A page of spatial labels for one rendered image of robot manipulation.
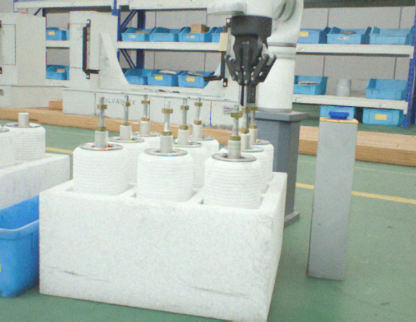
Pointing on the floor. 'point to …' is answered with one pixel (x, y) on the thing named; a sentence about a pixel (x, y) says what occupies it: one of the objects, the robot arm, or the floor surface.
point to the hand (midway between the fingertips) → (246, 96)
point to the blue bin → (16, 248)
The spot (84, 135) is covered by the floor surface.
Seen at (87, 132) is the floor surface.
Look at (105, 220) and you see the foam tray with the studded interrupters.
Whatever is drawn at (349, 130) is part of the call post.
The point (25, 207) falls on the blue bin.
